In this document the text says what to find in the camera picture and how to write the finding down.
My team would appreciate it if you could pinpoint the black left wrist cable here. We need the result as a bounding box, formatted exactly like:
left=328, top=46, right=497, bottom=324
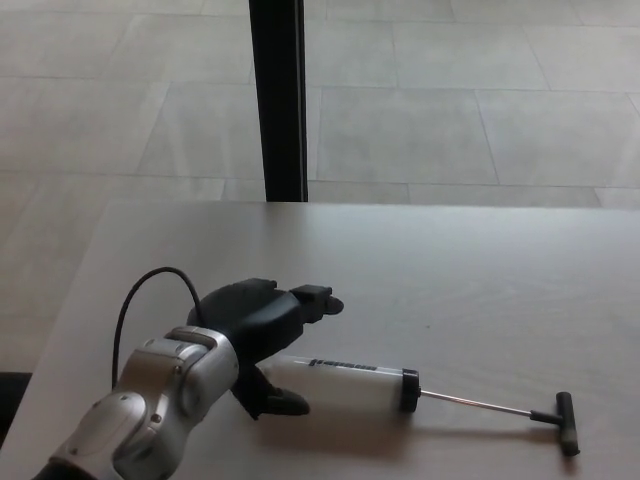
left=112, top=267, right=204, bottom=391

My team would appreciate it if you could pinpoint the black vertical post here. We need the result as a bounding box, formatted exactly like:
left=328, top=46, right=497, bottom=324
left=248, top=0, right=310, bottom=203

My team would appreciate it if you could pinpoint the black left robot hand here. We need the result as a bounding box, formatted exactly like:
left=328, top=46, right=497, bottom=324
left=185, top=277, right=347, bottom=422

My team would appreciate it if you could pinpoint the white air pump black handle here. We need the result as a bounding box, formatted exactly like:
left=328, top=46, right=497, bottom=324
left=257, top=354, right=582, bottom=457

